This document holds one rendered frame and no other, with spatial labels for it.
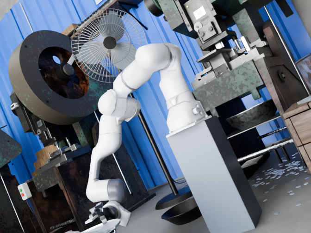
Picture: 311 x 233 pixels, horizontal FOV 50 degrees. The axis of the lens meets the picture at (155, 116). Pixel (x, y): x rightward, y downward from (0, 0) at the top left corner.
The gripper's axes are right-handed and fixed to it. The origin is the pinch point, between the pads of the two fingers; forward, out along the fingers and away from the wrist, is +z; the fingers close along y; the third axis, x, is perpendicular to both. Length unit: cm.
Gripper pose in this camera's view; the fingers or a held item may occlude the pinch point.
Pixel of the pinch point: (95, 227)
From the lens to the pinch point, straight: 136.4
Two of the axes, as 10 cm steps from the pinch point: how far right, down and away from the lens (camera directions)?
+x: 8.9, -4.3, -1.2
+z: -1.5, -0.3, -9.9
